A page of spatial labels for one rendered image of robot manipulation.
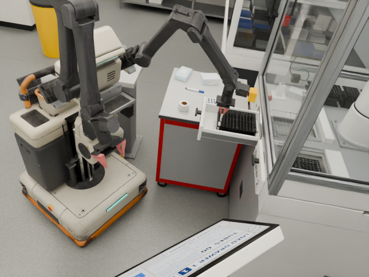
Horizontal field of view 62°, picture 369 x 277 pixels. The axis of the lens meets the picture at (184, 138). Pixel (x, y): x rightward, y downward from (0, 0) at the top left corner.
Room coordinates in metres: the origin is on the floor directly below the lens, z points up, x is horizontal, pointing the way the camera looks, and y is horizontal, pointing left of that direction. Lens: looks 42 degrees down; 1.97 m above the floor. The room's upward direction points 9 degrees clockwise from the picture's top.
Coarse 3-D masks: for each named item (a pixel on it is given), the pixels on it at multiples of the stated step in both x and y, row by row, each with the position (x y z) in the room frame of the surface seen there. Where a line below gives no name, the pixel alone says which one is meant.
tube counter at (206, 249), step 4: (204, 248) 0.49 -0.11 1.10; (208, 248) 0.48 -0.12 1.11; (212, 248) 0.48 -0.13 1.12; (196, 252) 0.47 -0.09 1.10; (200, 252) 0.47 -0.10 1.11; (204, 252) 0.46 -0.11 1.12; (192, 256) 0.45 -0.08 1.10; (196, 256) 0.45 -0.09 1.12; (184, 260) 0.44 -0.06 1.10; (188, 260) 0.44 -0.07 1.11; (192, 260) 0.43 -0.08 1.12; (176, 264) 0.42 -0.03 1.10; (180, 264) 0.42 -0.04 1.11; (184, 264) 0.42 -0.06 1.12; (168, 268) 0.41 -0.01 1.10; (172, 268) 0.41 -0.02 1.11; (176, 268) 0.40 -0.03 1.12; (164, 272) 0.39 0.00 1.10; (168, 272) 0.39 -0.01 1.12; (172, 272) 0.39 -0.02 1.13; (160, 276) 0.38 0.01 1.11; (164, 276) 0.37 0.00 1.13
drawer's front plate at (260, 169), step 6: (258, 144) 1.23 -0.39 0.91; (258, 150) 1.19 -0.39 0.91; (258, 156) 1.15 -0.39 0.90; (258, 168) 1.07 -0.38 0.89; (264, 168) 1.04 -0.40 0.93; (258, 174) 1.04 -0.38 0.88; (264, 174) 1.00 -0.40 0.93; (258, 180) 1.01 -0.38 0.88; (264, 180) 0.97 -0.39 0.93; (258, 186) 0.97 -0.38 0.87; (258, 192) 0.96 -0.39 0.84
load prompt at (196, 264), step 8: (248, 232) 0.53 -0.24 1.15; (232, 240) 0.50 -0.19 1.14; (240, 240) 0.49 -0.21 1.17; (216, 248) 0.47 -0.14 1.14; (224, 248) 0.46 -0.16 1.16; (208, 256) 0.44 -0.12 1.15; (216, 256) 0.43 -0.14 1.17; (192, 264) 0.41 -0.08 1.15; (200, 264) 0.40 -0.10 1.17; (176, 272) 0.38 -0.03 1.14; (184, 272) 0.38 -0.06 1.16
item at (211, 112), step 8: (208, 104) 1.55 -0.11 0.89; (208, 112) 1.54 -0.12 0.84; (216, 112) 1.54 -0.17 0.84; (248, 112) 1.54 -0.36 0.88; (256, 112) 1.54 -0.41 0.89; (208, 120) 1.46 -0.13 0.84; (216, 120) 1.47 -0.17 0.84; (256, 120) 1.53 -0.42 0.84; (208, 128) 1.32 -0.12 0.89; (256, 128) 1.46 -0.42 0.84; (208, 136) 1.30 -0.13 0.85; (216, 136) 1.30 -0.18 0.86; (224, 136) 1.30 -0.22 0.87; (232, 136) 1.30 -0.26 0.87; (240, 136) 1.30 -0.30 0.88; (248, 136) 1.30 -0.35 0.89; (256, 136) 1.38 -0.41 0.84; (248, 144) 1.30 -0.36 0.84; (256, 144) 1.29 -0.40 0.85
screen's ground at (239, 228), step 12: (216, 228) 0.62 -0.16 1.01; (228, 228) 0.60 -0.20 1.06; (240, 228) 0.58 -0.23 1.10; (264, 228) 0.54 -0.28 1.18; (216, 240) 0.53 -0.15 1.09; (228, 240) 0.51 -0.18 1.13; (144, 264) 0.46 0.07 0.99; (204, 264) 0.40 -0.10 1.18; (120, 276) 0.41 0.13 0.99; (132, 276) 0.40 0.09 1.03; (144, 276) 0.39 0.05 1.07; (156, 276) 0.38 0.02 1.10
